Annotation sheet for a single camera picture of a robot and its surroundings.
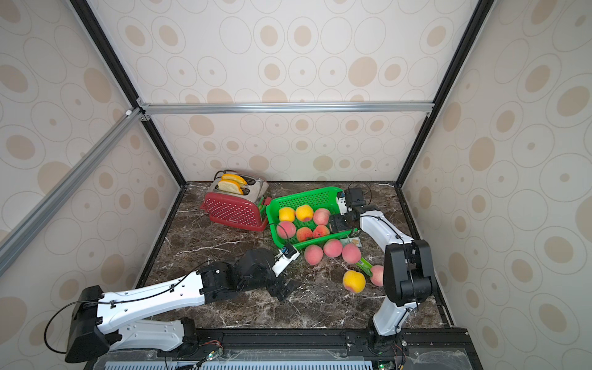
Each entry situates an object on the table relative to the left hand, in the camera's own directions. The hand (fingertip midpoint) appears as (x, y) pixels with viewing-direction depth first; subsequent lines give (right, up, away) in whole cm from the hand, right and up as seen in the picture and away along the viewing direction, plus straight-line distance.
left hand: (297, 274), depth 70 cm
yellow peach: (-5, +17, +30) cm, 35 cm away
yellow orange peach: (+20, -6, +12) cm, 24 cm away
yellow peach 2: (+2, +17, +30) cm, 35 cm away
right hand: (+17, +14, +24) cm, 33 cm away
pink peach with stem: (-5, +11, +25) cm, 27 cm away
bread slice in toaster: (-23, +31, +24) cm, 45 cm away
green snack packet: (+26, -3, +20) cm, 33 cm away
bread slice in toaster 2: (-27, +29, +22) cm, 45 cm away
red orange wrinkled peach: (+2, +9, +25) cm, 27 cm away
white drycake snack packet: (+22, +6, +27) cm, 36 cm away
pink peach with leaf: (+29, -5, +13) cm, 32 cm away
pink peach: (+10, +16, +28) cm, 34 cm away
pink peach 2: (+6, +2, +18) cm, 19 cm away
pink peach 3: (+14, +4, +20) cm, 25 cm away
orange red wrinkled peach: (+9, +10, +25) cm, 28 cm away
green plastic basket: (+13, +24, +40) cm, 48 cm away
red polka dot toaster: (-24, +23, +20) cm, 39 cm away
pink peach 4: (+21, +2, +18) cm, 27 cm away
